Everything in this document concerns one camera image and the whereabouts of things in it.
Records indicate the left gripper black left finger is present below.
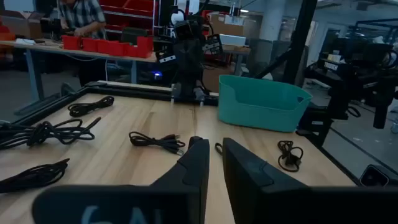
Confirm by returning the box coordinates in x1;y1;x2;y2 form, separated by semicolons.
149;136;210;224

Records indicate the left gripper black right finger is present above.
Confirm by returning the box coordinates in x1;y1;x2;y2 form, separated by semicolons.
221;137;309;224

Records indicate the teal plastic bin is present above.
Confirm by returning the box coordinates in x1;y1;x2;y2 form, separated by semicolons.
217;74;313;133

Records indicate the red plastic bin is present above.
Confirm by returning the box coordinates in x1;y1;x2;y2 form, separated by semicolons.
127;36;154;59
98;39;111;54
108;41;130;57
81;37;100;53
61;35;82;50

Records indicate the white box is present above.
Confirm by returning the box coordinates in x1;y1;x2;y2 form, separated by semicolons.
219;33;246;47

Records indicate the brown cardboard box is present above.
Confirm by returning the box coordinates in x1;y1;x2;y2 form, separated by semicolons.
208;12;246;37
0;11;44;40

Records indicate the red shelving unit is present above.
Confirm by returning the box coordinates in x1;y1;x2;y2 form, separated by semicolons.
99;0;156;35

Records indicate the wooden workbench with grey legs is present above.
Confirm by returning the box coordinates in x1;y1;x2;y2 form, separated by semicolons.
0;39;158;103

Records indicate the person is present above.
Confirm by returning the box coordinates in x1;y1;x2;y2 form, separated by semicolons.
57;0;108;40

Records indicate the small black camera box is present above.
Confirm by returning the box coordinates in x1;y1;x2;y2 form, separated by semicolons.
359;164;391;187

